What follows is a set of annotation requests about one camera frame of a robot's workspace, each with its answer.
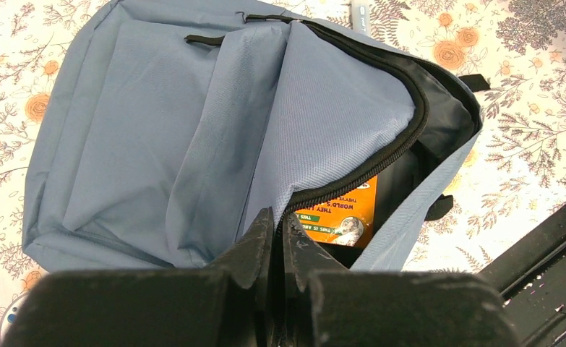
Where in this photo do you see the blue round cleaning gel jar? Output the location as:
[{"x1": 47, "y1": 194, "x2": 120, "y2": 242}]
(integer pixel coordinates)
[{"x1": 0, "y1": 293, "x2": 28, "y2": 342}]

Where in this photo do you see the orange activity book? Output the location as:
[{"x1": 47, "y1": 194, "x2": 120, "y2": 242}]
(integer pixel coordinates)
[{"x1": 296, "y1": 176, "x2": 378, "y2": 249}]

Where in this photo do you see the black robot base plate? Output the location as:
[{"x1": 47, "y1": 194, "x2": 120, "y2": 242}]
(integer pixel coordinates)
[{"x1": 479, "y1": 203, "x2": 566, "y2": 346}]

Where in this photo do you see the light blue glue tube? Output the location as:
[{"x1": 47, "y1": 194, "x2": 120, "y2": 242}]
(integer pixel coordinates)
[{"x1": 350, "y1": 0, "x2": 372, "y2": 36}]

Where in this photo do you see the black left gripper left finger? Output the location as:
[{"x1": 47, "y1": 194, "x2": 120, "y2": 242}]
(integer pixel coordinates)
[{"x1": 2, "y1": 209, "x2": 274, "y2": 346}]

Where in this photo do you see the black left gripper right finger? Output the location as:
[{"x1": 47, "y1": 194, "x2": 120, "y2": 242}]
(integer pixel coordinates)
[{"x1": 281, "y1": 215, "x2": 520, "y2": 346}]

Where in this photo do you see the blue grey backpack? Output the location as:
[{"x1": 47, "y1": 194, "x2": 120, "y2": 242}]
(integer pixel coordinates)
[{"x1": 22, "y1": 1, "x2": 482, "y2": 272}]

